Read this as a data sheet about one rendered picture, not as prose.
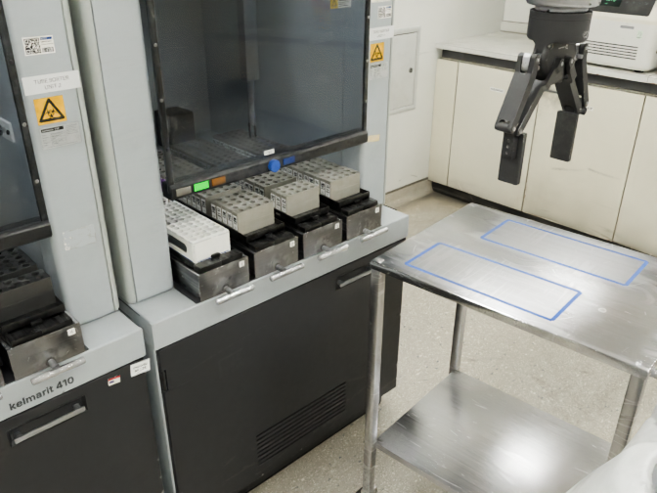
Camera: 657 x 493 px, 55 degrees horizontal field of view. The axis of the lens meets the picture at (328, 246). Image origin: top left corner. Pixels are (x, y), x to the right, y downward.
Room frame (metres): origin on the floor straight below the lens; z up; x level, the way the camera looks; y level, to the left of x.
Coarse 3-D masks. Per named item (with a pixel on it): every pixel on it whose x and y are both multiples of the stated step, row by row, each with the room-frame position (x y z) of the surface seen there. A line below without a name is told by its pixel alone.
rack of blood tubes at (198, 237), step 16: (176, 208) 1.44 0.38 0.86; (176, 224) 1.36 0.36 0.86; (192, 224) 1.36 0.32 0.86; (208, 224) 1.35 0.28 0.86; (176, 240) 1.38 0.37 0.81; (192, 240) 1.28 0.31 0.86; (208, 240) 1.28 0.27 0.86; (224, 240) 1.31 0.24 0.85; (192, 256) 1.26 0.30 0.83; (208, 256) 1.27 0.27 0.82
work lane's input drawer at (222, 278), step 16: (176, 256) 1.30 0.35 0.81; (224, 256) 1.28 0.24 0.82; (240, 256) 1.30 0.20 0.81; (176, 272) 1.28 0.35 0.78; (192, 272) 1.23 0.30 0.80; (208, 272) 1.23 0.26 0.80; (224, 272) 1.26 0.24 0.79; (240, 272) 1.29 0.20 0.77; (192, 288) 1.23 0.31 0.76; (208, 288) 1.23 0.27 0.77; (224, 288) 1.25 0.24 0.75
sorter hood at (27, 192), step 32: (0, 0) 1.08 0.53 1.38; (0, 32) 1.08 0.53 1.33; (0, 64) 1.07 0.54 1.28; (0, 96) 1.07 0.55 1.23; (0, 128) 1.06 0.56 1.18; (0, 160) 1.05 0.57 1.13; (32, 160) 1.08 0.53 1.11; (0, 192) 1.04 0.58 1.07; (32, 192) 1.08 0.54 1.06; (0, 224) 1.03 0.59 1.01; (32, 224) 1.06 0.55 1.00
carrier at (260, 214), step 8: (240, 208) 1.41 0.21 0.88; (248, 208) 1.42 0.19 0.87; (256, 208) 1.42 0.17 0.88; (264, 208) 1.43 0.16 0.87; (272, 208) 1.45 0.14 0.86; (240, 216) 1.38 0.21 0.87; (248, 216) 1.40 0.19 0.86; (256, 216) 1.42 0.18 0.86; (264, 216) 1.43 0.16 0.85; (272, 216) 1.45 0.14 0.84; (240, 224) 1.38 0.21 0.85; (248, 224) 1.40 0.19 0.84; (256, 224) 1.42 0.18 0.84; (264, 224) 1.43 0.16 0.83; (240, 232) 1.38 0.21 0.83; (248, 232) 1.40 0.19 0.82
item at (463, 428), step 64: (384, 256) 1.28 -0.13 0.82; (448, 256) 1.28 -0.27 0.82; (512, 256) 1.28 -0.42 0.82; (576, 256) 1.28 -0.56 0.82; (640, 256) 1.29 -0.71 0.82; (512, 320) 1.03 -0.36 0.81; (576, 320) 1.02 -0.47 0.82; (640, 320) 1.02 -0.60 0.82; (448, 384) 1.49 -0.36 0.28; (640, 384) 0.87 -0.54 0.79; (384, 448) 1.24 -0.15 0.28; (448, 448) 1.24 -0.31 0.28; (512, 448) 1.24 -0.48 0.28; (576, 448) 1.24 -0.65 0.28
